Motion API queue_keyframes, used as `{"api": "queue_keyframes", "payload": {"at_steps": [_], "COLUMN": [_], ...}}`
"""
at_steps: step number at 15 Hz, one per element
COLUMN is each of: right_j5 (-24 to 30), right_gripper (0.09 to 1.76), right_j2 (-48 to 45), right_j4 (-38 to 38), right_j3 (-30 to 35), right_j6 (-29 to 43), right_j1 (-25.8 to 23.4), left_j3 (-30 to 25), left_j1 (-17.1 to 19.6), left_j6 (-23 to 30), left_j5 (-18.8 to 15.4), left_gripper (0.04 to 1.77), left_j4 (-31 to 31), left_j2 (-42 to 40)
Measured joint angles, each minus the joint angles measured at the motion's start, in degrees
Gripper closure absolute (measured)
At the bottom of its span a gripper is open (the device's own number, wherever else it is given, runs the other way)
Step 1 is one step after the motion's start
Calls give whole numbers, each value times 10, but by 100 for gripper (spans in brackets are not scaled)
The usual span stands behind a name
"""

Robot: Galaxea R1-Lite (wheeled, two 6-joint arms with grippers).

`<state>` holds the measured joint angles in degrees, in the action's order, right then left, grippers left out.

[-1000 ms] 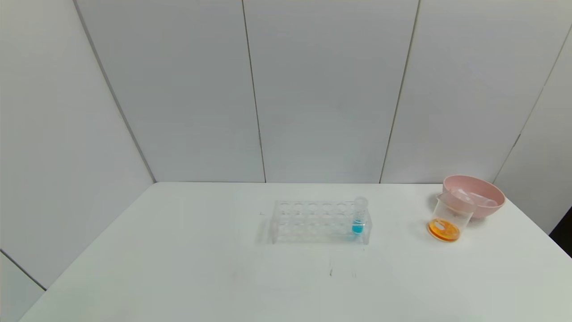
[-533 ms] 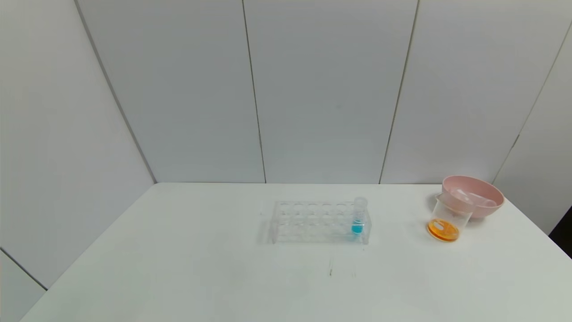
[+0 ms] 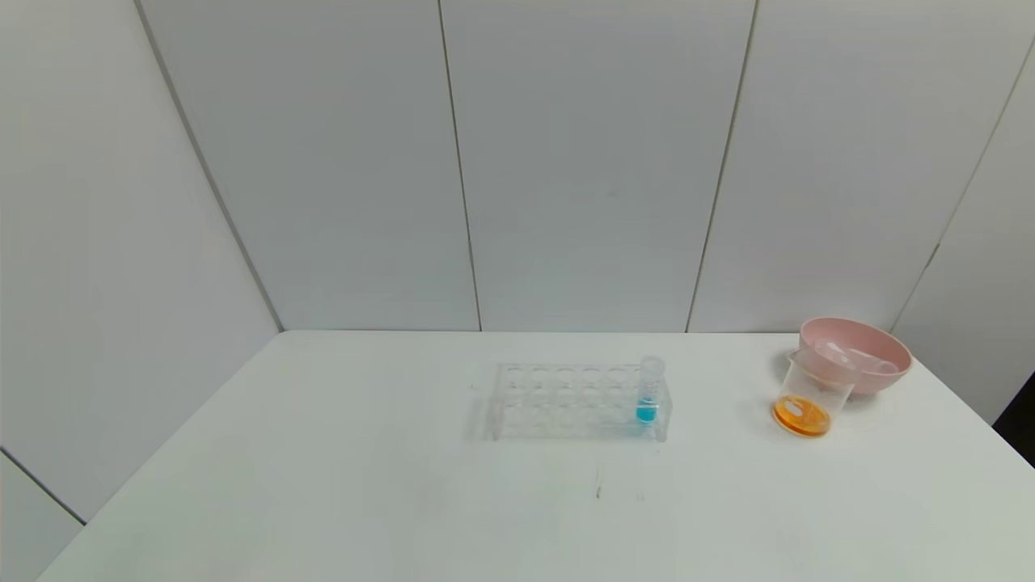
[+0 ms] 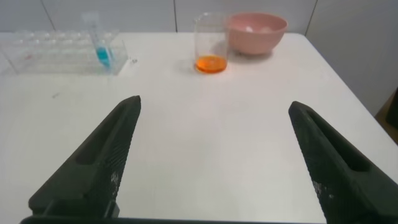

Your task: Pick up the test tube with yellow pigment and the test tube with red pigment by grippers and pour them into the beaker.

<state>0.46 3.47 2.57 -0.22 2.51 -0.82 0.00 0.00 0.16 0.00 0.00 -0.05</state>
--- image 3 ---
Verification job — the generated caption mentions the test tube with yellow pigment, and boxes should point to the test tube with yellow pigment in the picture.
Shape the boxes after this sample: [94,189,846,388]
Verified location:
[845,348,901,375]

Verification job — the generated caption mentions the clear plastic test tube rack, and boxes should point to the clear plastic test tube rack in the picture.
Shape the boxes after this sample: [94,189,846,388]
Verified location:
[489,361,672,442]

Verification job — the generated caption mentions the test tube with blue pigment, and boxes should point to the test tube with blue pigment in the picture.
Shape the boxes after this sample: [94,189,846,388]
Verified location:
[636,356,666,425]

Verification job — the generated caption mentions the clear plastic beaker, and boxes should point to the clear plastic beaker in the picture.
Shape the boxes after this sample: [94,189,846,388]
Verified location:
[771,348,858,438]

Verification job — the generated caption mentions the pink bowl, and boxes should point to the pink bowl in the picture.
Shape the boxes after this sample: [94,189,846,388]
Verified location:
[799,317,913,396]

